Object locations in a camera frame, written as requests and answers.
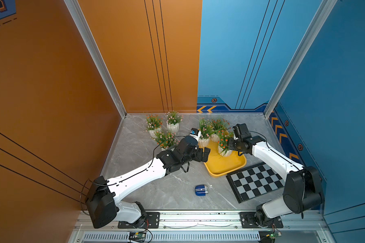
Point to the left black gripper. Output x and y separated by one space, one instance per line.
199 157

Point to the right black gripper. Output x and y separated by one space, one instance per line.
230 140

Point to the orange red flower pot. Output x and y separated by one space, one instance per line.
223 144

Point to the yellow plastic tray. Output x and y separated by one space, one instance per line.
218 166

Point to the pink flower white pot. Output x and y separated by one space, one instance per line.
205 127

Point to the pink orange flower pot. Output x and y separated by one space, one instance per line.
165 140

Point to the pink flower back pot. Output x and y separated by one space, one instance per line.
173 121

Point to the orange flower back pot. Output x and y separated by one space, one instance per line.
154 125

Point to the red flower white pot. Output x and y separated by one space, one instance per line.
218 125

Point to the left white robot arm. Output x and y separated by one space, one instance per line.
104 199

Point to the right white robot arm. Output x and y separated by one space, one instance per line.
302 190

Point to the black white checkerboard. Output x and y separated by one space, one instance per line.
254 181

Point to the right green circuit board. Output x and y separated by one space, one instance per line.
273 236

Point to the green circuit board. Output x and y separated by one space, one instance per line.
137 237
273 236

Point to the left green circuit board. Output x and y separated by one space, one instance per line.
137 237

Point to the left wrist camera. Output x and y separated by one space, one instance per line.
195 133

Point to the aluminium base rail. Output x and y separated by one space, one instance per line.
208 226

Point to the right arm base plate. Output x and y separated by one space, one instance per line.
249 221

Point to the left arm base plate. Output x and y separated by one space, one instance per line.
149 221

